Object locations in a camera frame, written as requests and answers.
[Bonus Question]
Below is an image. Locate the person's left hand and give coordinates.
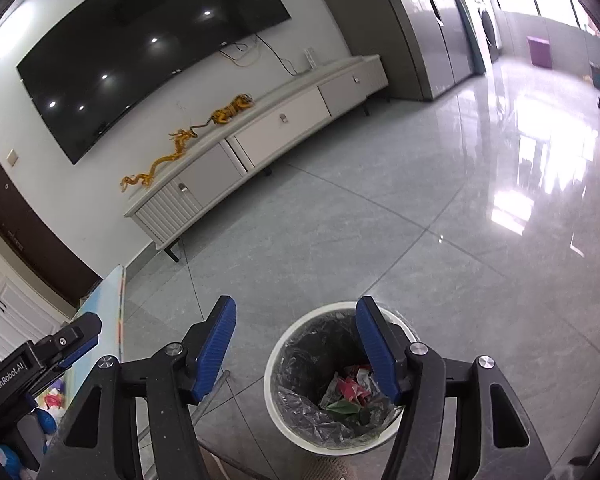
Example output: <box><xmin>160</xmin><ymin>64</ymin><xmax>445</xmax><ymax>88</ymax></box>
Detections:
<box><xmin>0</xmin><ymin>442</ymin><xmax>23</xmax><ymax>476</ymax></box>

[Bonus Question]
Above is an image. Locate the pink snack packet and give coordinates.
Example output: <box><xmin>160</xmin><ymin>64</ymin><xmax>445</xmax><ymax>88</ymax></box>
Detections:
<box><xmin>332</xmin><ymin>367</ymin><xmax>381</xmax><ymax>403</ymax></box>

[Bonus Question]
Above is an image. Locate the purple box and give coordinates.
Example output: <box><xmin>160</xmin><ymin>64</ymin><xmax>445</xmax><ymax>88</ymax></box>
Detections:
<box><xmin>527</xmin><ymin>36</ymin><xmax>552</xmax><ymax>67</ymax></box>

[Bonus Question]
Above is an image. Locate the black bin liner bag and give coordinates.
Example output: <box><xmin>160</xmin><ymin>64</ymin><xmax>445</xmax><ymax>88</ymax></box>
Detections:
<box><xmin>272</xmin><ymin>312</ymin><xmax>406</xmax><ymax>448</ymax></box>

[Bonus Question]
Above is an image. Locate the white washing machine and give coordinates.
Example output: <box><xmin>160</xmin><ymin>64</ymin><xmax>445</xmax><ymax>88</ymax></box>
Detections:
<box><xmin>470</xmin><ymin>0</ymin><xmax>503</xmax><ymax>63</ymax></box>

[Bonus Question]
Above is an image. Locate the green paper sheet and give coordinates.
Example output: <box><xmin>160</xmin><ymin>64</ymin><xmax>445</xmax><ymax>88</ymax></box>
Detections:
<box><xmin>325</xmin><ymin>397</ymin><xmax>362</xmax><ymax>416</ymax></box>

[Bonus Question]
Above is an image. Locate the thin television cable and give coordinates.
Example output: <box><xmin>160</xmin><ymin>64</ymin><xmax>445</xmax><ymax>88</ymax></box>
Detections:
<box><xmin>217</xmin><ymin>34</ymin><xmax>306</xmax><ymax>75</ymax></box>

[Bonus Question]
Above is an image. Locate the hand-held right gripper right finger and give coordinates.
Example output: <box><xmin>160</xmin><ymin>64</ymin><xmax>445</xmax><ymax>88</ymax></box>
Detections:
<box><xmin>355</xmin><ymin>296</ymin><xmax>553</xmax><ymax>480</ymax></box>

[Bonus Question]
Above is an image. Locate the wall-mounted black television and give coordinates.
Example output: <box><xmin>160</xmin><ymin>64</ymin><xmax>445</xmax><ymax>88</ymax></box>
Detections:
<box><xmin>16</xmin><ymin>0</ymin><xmax>292</xmax><ymax>165</ymax></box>

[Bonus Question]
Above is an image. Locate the white television stand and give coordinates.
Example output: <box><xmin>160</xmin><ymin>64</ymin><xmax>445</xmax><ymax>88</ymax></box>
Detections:
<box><xmin>124</xmin><ymin>54</ymin><xmax>388</xmax><ymax>263</ymax></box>

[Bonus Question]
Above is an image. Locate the dark brown door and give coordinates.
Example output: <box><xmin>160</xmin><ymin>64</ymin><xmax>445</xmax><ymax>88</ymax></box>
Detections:
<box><xmin>0</xmin><ymin>140</ymin><xmax>103</xmax><ymax>308</ymax></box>

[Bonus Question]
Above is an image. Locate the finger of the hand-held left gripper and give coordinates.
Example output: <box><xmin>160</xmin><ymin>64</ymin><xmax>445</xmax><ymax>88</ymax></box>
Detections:
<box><xmin>32</xmin><ymin>312</ymin><xmax>103</xmax><ymax>376</ymax></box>

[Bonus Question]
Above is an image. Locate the white lower cabinet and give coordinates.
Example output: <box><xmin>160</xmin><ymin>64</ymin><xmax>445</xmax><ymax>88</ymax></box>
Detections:
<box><xmin>0</xmin><ymin>240</ymin><xmax>73</xmax><ymax>341</ymax></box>

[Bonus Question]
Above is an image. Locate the golden tiger figurine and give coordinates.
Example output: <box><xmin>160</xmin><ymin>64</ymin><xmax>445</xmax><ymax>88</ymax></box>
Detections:
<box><xmin>192</xmin><ymin>92</ymin><xmax>256</xmax><ymax>128</ymax></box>

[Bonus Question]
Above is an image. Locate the golden dragon figurine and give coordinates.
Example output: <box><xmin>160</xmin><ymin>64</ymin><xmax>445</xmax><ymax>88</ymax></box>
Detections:
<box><xmin>120</xmin><ymin>127</ymin><xmax>198</xmax><ymax>192</ymax></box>

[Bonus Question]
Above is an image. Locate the landscape print table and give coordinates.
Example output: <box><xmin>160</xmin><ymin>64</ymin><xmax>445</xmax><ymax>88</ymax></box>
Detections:
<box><xmin>40</xmin><ymin>264</ymin><xmax>127</xmax><ymax>441</ymax></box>

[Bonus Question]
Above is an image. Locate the white trash bin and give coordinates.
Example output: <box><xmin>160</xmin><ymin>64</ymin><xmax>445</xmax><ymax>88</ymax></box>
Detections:
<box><xmin>264</xmin><ymin>301</ymin><xmax>418</xmax><ymax>456</ymax></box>

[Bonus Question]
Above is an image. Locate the grey refrigerator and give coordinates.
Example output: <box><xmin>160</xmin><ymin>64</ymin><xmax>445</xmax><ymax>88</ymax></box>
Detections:
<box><xmin>380</xmin><ymin>0</ymin><xmax>477</xmax><ymax>102</ymax></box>

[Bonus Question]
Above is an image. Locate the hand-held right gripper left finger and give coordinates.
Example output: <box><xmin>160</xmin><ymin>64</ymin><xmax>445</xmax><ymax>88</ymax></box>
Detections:
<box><xmin>39</xmin><ymin>295</ymin><xmax>238</xmax><ymax>480</ymax></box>

